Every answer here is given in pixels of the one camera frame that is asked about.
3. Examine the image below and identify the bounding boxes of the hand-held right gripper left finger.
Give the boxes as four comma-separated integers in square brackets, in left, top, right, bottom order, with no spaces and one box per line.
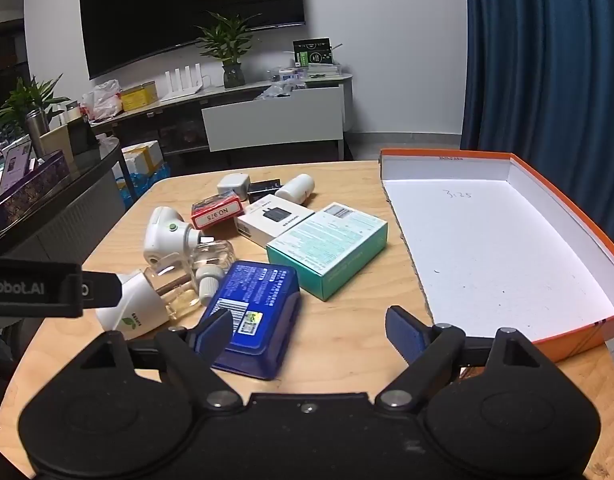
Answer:
[81,309,244,412]

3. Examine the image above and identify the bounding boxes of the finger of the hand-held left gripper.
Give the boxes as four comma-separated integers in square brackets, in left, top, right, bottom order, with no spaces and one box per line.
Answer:
[82,271,124,311]

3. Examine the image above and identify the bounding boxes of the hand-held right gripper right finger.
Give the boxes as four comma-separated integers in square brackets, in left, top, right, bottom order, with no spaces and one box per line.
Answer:
[376,305,542,410]

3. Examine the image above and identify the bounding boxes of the amber liquid bottle white cap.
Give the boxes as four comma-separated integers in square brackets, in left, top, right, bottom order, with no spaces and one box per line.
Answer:
[146,265,225,322]

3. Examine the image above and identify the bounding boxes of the blue box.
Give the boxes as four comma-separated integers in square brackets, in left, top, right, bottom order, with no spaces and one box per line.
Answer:
[201,260,302,381]

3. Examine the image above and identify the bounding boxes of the clear glass liquid bottle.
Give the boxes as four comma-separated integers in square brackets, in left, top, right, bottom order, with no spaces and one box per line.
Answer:
[188,239,237,281]

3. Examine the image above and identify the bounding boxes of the white plug-in mosquito heater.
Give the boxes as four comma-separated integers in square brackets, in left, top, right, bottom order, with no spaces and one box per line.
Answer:
[143,206,208,267]

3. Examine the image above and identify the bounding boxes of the orange cardboard box lid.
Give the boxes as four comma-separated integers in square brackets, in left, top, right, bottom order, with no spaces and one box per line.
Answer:
[378,148,614,363]

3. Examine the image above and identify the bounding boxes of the teal cardboard box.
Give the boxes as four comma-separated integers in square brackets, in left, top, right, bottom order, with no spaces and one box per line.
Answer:
[266,202,389,302]

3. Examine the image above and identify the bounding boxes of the small playing card box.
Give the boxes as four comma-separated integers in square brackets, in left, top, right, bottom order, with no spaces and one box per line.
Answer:
[190,191,246,231]

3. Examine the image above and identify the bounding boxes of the white power adapter box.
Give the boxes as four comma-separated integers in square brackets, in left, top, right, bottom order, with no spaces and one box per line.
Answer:
[235,197,316,249]

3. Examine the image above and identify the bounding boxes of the white wall charger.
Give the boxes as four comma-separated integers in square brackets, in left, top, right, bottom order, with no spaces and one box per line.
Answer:
[217,173,251,201]

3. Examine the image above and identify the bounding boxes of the black wall charger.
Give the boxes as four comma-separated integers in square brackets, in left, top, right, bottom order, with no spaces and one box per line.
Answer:
[247,178,283,198]

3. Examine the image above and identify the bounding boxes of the white plastic bottle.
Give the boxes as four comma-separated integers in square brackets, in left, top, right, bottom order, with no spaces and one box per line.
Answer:
[274,174,315,206]

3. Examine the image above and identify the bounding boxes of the dark rounded desk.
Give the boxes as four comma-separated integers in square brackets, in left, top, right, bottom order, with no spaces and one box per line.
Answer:
[0,135,125,256]

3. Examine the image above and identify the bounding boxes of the purple patterned box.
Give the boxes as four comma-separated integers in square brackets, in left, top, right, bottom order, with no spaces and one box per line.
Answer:
[0,150,70,238]

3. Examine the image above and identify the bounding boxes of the blue plastic bags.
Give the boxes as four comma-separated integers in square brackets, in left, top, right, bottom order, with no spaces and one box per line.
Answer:
[114,165,170,206]

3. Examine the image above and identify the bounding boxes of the white yellow cardboard box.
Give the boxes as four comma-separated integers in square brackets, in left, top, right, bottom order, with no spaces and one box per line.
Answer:
[121,140,164,176]

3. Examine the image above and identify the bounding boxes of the brown kraft paper box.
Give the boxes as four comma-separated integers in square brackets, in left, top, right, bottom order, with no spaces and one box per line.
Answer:
[39,125,75,171]

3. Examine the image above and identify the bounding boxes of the stainless steel tumbler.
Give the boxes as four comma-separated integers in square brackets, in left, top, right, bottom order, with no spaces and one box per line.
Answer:
[26,107,50,158]

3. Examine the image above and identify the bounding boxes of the black tablet screen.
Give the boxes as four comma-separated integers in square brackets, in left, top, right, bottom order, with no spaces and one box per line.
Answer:
[67,120,98,153]

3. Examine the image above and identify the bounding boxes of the white red plastic bag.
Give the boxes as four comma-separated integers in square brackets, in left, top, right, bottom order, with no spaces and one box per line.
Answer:
[81,80,124,122]

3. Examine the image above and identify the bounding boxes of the leafy green houseplant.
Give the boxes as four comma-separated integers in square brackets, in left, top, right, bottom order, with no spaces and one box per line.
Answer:
[0,75,70,133]

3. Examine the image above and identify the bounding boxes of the long tv cabinet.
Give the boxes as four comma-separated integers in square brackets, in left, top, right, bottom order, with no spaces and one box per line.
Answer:
[89,72,354,161]

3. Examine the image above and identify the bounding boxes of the white wifi router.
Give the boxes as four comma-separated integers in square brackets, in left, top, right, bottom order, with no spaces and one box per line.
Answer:
[159,62,205,102]

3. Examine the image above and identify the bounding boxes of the white open drawer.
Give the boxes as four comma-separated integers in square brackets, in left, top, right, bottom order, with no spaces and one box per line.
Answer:
[201,85,345,153]

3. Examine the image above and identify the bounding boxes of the dark glass cabinet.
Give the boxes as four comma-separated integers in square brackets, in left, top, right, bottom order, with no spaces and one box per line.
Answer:
[0,22,30,111]

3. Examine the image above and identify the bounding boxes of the clear bag of parts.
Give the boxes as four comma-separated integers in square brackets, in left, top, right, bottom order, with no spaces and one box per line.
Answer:
[254,82,308,102]

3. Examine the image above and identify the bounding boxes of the clear plastic storage box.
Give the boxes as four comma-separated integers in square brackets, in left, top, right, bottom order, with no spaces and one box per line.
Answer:
[267,62,344,82]

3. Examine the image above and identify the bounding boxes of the potted plant in glass vase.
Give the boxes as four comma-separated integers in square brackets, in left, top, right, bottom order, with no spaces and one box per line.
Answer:
[194,11,263,89]

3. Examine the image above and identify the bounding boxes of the green black box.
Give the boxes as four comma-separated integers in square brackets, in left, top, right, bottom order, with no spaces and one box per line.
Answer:
[293,37,334,67]

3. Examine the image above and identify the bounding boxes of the large black television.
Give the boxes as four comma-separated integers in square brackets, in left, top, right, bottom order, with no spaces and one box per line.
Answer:
[78,0,306,81]

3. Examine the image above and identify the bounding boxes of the dark blue curtain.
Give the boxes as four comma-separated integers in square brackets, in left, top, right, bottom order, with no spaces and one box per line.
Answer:
[459,0,614,281]

